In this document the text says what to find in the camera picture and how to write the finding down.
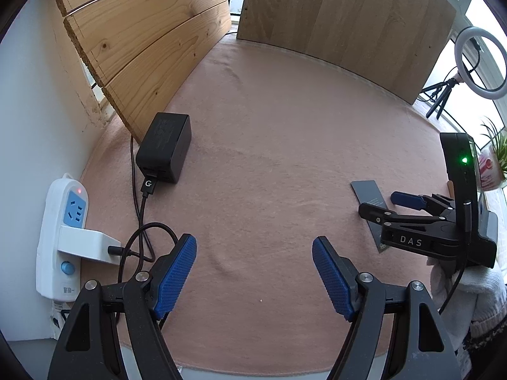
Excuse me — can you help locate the right white gloved hand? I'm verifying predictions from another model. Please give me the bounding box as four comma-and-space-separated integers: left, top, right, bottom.
426, 257, 506, 348

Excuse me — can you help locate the white plug adapter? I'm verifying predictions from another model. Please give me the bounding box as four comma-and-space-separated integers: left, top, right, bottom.
58, 225, 121, 266

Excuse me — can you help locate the black power adapter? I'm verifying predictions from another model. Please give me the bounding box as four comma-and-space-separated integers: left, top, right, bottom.
136, 112, 192, 184

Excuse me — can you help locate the black adapter cable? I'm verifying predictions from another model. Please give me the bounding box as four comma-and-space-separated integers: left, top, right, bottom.
116, 134, 180, 327

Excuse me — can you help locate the black tripod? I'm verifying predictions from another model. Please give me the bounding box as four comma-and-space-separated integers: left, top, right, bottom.
419, 75, 463, 119

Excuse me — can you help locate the pine wood panel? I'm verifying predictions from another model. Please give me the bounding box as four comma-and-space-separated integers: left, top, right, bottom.
56, 0, 231, 141

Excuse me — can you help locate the light wooden board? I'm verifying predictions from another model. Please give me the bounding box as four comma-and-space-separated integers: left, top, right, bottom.
238, 0, 458, 104

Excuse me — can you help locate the pink table cloth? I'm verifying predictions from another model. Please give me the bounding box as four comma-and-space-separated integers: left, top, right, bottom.
78, 33, 461, 377

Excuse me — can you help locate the potted spider plant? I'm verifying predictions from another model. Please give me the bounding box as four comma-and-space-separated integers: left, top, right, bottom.
479, 118, 506, 191

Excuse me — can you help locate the white ring light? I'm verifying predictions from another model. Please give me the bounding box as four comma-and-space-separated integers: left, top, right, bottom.
455, 27, 506, 100

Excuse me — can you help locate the white power strip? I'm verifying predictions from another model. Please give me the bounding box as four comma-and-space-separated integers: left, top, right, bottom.
35, 173, 88, 303

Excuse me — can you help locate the black card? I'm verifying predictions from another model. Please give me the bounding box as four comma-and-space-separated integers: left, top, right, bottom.
350, 179, 394, 254

